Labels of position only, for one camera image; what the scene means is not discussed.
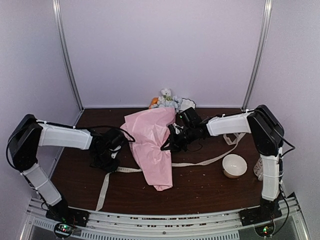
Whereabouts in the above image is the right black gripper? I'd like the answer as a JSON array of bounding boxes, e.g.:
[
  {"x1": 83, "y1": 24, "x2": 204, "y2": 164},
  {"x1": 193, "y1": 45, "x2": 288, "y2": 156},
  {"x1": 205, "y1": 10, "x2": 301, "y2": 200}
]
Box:
[{"x1": 162, "y1": 126, "x2": 197, "y2": 152}]

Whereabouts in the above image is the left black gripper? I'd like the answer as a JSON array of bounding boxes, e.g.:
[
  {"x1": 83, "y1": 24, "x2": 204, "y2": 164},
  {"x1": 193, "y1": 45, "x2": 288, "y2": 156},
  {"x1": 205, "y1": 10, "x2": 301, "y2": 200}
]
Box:
[{"x1": 93, "y1": 149, "x2": 121, "y2": 173}]

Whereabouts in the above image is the pink wrapping paper sheet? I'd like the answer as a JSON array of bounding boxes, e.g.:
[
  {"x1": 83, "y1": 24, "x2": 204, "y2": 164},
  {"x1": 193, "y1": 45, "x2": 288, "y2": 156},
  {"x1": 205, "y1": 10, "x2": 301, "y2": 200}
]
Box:
[{"x1": 121, "y1": 107, "x2": 176, "y2": 191}]

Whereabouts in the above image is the blue hydrangea flower stem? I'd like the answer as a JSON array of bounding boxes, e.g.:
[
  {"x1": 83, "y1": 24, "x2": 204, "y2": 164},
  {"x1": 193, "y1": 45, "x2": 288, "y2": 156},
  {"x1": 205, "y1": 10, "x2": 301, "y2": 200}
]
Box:
[{"x1": 157, "y1": 95, "x2": 183, "y2": 113}]

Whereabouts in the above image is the orange flower stem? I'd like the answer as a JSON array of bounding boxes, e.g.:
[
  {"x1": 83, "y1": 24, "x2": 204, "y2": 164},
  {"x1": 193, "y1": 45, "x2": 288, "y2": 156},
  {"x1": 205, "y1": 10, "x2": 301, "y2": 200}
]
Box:
[{"x1": 149, "y1": 97, "x2": 159, "y2": 109}]

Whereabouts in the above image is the white flower stem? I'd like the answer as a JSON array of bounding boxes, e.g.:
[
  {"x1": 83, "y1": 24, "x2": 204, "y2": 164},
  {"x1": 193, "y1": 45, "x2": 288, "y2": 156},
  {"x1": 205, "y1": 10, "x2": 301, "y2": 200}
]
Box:
[{"x1": 160, "y1": 88, "x2": 172, "y2": 101}]

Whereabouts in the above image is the cream printed ribbon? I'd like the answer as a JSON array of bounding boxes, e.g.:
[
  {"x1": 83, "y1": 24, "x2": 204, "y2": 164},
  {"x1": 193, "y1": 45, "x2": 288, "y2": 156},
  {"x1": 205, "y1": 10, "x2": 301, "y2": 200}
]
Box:
[{"x1": 95, "y1": 133, "x2": 246, "y2": 211}]

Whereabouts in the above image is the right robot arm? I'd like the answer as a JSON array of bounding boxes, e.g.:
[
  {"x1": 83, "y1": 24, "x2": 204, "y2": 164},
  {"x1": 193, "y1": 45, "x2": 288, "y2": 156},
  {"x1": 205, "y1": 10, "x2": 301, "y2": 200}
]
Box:
[{"x1": 160, "y1": 104, "x2": 285, "y2": 221}]

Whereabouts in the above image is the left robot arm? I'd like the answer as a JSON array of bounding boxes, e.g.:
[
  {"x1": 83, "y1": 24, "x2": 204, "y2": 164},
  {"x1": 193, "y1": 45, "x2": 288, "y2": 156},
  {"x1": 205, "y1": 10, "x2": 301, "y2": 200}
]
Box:
[{"x1": 5, "y1": 114, "x2": 126, "y2": 222}]

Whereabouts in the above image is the round white bowl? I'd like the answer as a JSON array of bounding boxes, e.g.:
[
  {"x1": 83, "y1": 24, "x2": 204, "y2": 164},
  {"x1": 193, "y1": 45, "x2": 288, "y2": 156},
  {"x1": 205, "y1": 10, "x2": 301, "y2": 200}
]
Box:
[{"x1": 222, "y1": 154, "x2": 248, "y2": 179}]

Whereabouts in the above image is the white mug yellow inside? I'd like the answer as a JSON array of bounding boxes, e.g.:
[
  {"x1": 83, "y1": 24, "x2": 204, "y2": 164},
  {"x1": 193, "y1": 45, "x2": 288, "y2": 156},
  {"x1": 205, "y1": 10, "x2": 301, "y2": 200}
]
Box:
[{"x1": 253, "y1": 158, "x2": 263, "y2": 181}]

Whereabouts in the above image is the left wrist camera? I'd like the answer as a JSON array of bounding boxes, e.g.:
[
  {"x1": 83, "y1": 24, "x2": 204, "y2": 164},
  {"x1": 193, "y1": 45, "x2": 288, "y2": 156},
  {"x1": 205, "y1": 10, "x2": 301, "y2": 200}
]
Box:
[{"x1": 109, "y1": 145, "x2": 122, "y2": 159}]

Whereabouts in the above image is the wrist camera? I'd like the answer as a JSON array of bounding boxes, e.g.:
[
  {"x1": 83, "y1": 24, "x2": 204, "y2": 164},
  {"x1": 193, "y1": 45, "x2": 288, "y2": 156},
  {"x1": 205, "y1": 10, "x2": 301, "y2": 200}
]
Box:
[
  {"x1": 172, "y1": 123, "x2": 184, "y2": 135},
  {"x1": 109, "y1": 145, "x2": 122, "y2": 159}
]

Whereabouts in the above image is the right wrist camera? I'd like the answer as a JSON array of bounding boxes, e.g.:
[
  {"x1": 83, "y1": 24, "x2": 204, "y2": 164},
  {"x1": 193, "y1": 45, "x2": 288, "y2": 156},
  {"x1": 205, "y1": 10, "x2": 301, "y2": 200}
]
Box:
[{"x1": 172, "y1": 123, "x2": 184, "y2": 135}]

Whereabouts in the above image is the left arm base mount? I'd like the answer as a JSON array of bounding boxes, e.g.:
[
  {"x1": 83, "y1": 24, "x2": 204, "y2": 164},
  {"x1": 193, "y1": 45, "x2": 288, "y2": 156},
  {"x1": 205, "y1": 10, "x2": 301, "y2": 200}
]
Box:
[{"x1": 45, "y1": 208, "x2": 90, "y2": 227}]

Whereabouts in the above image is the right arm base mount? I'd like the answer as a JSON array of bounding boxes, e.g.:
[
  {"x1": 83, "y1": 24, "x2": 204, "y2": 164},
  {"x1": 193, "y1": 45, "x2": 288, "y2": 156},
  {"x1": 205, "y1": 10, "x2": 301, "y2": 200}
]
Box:
[{"x1": 238, "y1": 206, "x2": 283, "y2": 226}]

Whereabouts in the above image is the left aluminium frame post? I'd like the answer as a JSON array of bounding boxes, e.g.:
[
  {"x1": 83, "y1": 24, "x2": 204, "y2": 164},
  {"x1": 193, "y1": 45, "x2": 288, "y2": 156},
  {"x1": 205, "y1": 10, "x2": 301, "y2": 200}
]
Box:
[{"x1": 52, "y1": 0, "x2": 84, "y2": 112}]

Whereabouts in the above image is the aluminium frame post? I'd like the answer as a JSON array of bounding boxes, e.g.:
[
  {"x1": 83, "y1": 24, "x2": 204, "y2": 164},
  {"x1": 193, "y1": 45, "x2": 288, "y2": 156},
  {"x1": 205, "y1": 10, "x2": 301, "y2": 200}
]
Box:
[
  {"x1": 241, "y1": 0, "x2": 273, "y2": 110},
  {"x1": 52, "y1": 0, "x2": 84, "y2": 112}
]

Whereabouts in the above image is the aluminium front rail base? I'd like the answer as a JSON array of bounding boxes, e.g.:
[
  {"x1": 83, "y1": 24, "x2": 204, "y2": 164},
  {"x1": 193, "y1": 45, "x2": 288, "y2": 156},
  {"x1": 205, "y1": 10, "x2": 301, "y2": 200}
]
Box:
[{"x1": 19, "y1": 192, "x2": 311, "y2": 240}]

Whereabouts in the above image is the right aluminium frame post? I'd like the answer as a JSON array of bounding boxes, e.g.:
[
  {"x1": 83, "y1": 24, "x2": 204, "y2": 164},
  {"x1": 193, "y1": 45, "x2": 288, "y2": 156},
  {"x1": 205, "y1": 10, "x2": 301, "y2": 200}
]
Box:
[{"x1": 241, "y1": 0, "x2": 273, "y2": 110}]

